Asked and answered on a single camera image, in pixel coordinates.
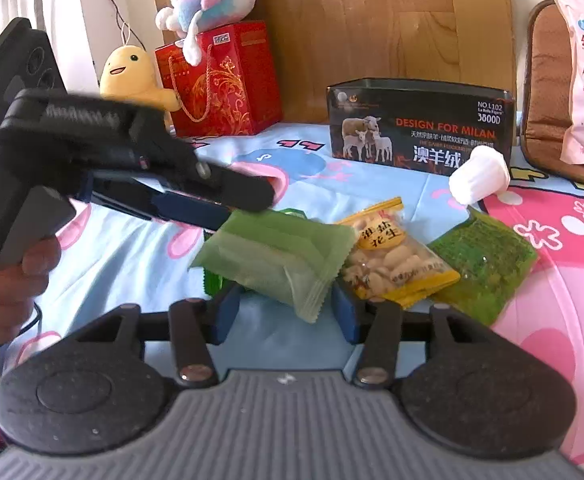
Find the red gift bag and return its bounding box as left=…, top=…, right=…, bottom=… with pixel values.
left=154, top=20, right=283, bottom=138

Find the yellow plush toy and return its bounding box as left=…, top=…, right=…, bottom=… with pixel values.
left=99, top=42, right=183, bottom=128

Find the brown seat cushion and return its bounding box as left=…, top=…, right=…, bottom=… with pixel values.
left=519, top=0, right=584, bottom=191

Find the cartoon printed bed sheet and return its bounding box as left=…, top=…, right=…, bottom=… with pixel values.
left=0, top=119, right=584, bottom=461

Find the wooden headboard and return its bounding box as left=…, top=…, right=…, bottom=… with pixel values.
left=149, top=0, right=518, bottom=126

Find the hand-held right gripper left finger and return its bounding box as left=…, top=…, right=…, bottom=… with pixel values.
left=72, top=282, right=243, bottom=388

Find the pastel plush toy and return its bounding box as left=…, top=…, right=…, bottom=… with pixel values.
left=155, top=0, right=260, bottom=66

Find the black box with sheep print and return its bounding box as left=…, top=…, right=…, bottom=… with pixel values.
left=326, top=77, right=518, bottom=177

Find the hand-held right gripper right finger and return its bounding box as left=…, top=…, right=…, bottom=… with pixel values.
left=331, top=282, right=483, bottom=390

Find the yellow peanut packet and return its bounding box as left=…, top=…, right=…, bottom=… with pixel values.
left=334, top=196, right=462, bottom=309

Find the white pleated snack cup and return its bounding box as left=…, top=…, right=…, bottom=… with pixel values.
left=448, top=145, right=511, bottom=206

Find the bright green snack packet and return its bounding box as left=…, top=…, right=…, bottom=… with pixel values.
left=203, top=207, right=307, bottom=297

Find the person's left hand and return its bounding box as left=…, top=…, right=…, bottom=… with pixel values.
left=0, top=236, right=63, bottom=347

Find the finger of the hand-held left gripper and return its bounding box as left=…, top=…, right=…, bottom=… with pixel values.
left=192, top=160, right=279, bottom=213
left=79, top=170, right=233, bottom=233

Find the dark green snack packet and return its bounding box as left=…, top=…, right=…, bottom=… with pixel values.
left=427, top=207, right=539, bottom=327

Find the pale green snack packet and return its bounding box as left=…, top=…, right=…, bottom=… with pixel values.
left=192, top=209, right=357, bottom=324

